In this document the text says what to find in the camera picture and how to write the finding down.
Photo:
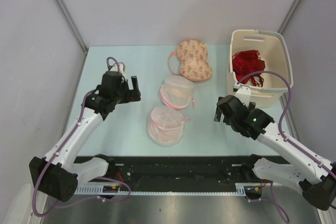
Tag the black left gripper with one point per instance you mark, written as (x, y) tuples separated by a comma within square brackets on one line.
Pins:
[(132, 95)]

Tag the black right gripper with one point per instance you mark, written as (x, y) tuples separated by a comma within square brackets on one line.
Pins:
[(251, 107)]

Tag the white mesh laundry bag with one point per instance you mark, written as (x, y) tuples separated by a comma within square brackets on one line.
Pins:
[(166, 125), (177, 92)]

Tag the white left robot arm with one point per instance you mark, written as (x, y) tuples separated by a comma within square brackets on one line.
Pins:
[(56, 174)]

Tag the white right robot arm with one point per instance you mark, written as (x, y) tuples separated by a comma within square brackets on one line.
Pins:
[(309, 173)]

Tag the red lace bra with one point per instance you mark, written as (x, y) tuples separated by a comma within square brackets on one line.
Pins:
[(246, 62)]

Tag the floral peach bra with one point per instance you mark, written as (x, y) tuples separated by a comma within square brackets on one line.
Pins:
[(194, 62)]

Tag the cream plastic basket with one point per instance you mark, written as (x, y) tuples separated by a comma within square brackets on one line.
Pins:
[(273, 51)]

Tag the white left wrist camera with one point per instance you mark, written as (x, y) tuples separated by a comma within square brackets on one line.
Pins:
[(120, 67)]

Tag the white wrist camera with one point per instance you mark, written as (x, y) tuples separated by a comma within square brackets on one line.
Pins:
[(243, 93), (120, 67)]

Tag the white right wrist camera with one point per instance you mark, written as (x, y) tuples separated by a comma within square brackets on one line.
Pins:
[(243, 93)]

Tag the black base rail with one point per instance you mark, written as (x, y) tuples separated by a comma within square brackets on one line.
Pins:
[(222, 168)]

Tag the white slotted cable duct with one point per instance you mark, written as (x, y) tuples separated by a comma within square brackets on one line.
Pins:
[(97, 189)]

